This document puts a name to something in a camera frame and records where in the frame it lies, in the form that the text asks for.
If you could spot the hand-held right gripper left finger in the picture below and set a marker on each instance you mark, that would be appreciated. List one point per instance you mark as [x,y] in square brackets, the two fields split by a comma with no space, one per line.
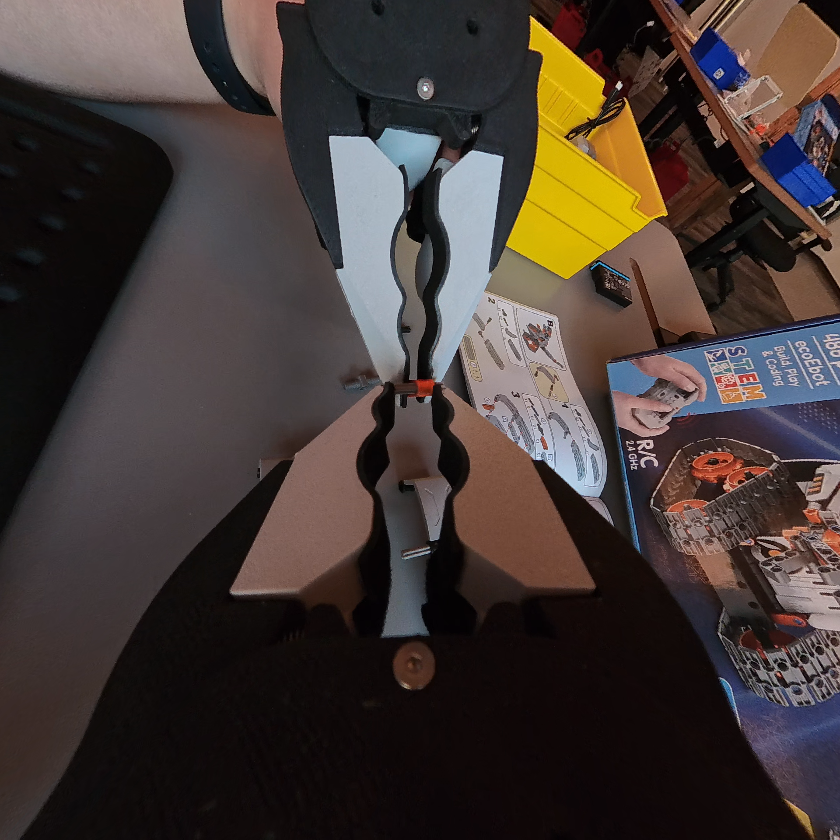
[308,518]

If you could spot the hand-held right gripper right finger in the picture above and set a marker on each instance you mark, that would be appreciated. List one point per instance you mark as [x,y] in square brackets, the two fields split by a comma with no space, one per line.
[518,525]

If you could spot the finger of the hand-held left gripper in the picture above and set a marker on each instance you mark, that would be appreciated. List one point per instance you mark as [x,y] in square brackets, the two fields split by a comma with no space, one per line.
[361,216]
[469,223]

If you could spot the grey hinged panel with axle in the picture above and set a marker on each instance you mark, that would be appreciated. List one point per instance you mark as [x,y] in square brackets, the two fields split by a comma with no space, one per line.
[434,512]

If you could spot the yellow parts bin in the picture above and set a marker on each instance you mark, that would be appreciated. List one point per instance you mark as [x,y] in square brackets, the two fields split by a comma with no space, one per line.
[577,216]

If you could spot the orange and grey connector piece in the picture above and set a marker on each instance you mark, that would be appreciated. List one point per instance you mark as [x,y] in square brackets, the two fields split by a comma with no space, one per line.
[420,388]

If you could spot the person's left forearm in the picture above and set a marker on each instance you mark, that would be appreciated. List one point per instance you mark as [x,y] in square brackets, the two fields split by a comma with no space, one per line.
[98,46]

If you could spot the grey desk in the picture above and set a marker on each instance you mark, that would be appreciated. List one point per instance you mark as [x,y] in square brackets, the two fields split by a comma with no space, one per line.
[229,295]

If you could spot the person's left hand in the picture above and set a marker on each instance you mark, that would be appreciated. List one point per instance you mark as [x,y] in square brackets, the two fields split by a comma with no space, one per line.
[256,39]

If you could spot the grey axle connector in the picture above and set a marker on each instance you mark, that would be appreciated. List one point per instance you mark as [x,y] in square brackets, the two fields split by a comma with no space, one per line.
[358,383]

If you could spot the open instruction booklet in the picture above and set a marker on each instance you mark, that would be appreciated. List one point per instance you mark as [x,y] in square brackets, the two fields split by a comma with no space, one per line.
[525,367]

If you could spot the black box with blue rim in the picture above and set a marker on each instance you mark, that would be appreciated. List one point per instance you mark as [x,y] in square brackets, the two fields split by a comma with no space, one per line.
[613,285]

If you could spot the red bag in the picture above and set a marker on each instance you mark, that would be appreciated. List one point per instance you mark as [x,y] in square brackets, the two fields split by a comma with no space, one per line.
[569,26]
[669,170]

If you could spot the black wristband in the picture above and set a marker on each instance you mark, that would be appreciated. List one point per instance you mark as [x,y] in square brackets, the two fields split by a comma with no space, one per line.
[223,72]

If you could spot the cardboard stand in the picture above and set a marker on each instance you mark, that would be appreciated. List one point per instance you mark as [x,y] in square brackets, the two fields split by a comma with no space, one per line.
[649,308]

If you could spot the blue robot kit box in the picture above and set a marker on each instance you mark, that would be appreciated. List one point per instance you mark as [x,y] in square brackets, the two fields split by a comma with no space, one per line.
[754,420]

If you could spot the black office chair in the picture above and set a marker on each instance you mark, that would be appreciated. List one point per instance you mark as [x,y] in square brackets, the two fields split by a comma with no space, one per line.
[748,253]

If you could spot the wooden table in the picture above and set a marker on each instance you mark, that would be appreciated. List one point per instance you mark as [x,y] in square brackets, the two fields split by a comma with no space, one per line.
[741,141]

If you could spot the blue bin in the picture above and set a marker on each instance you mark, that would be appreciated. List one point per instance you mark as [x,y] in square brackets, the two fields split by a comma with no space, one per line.
[718,56]
[797,170]

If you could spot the black perforated pad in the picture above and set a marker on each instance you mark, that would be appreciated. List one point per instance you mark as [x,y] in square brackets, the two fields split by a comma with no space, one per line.
[59,229]

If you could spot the clear acrylic stand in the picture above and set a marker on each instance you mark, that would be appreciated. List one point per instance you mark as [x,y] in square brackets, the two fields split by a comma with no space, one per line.
[751,98]

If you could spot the blue printed box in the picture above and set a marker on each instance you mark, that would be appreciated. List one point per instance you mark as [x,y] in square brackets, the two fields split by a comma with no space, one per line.
[817,128]

